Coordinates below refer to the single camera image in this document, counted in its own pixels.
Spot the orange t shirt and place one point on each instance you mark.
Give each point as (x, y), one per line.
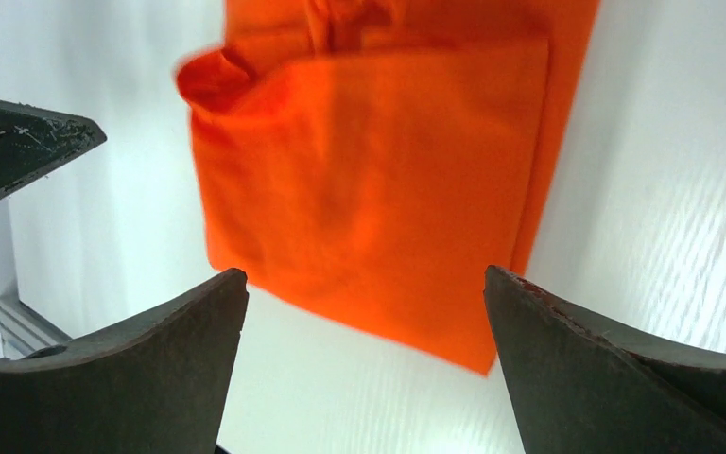
(367, 160)

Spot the left aluminium frame post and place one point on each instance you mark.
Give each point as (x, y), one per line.
(24, 331)

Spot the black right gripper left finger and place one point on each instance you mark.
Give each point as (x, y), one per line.
(156, 382)

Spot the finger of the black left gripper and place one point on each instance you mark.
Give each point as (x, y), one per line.
(36, 141)

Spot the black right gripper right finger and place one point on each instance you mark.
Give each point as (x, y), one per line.
(580, 382)

